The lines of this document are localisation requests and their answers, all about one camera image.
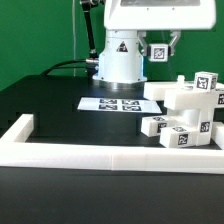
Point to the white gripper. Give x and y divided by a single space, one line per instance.
173 15

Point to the white tagged cube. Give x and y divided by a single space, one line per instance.
159 52
205 81

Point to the white chair back part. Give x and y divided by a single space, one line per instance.
181 93

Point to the white tagged block front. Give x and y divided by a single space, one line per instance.
151 126

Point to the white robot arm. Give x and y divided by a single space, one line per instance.
121 63

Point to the white flat tagged plank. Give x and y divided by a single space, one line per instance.
119 105

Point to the white U-shaped border frame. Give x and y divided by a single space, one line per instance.
16 151

